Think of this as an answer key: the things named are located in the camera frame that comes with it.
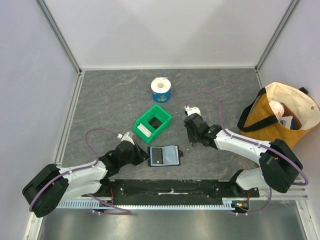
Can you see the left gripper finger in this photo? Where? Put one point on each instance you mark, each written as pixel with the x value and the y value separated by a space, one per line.
pixel 144 159
pixel 140 152

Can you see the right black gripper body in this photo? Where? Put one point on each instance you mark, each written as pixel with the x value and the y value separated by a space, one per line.
pixel 191 132

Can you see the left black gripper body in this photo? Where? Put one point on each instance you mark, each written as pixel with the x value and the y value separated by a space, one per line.
pixel 134 157

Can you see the black leather card holder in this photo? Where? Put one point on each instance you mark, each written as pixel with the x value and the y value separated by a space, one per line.
pixel 181 154

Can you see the light blue card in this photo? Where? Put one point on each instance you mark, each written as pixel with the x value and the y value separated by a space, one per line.
pixel 171 155

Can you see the green plastic bin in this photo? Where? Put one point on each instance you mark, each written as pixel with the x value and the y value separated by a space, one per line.
pixel 158 112

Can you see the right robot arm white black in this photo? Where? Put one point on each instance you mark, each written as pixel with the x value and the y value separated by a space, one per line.
pixel 278 167

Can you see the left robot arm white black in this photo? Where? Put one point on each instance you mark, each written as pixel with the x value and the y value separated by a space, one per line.
pixel 54 185

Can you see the stack of white cards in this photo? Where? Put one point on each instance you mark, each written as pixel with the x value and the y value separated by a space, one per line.
pixel 144 130

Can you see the black card in bin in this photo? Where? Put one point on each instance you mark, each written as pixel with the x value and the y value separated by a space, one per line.
pixel 155 122

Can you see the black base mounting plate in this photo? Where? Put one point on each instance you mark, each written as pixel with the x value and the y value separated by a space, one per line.
pixel 131 187

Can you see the toilet paper roll blue wrapper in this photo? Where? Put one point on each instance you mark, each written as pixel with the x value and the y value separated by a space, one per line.
pixel 161 90

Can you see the mustard canvas tote bag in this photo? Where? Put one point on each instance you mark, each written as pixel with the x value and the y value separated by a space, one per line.
pixel 258 121

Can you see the items inside tote bag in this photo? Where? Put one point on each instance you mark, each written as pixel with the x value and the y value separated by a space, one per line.
pixel 284 115

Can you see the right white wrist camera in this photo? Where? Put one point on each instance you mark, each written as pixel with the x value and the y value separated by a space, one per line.
pixel 191 110

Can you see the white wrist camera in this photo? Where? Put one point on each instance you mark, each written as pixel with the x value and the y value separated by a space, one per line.
pixel 128 137
pixel 191 110

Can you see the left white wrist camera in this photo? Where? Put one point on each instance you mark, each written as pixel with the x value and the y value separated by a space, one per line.
pixel 128 137

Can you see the left aluminium frame post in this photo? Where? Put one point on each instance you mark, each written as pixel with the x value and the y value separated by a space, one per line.
pixel 58 34

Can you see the aluminium frame post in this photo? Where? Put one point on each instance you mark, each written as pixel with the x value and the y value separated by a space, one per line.
pixel 58 34
pixel 293 4

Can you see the right aluminium frame post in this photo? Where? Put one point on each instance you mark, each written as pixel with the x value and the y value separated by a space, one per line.
pixel 293 4

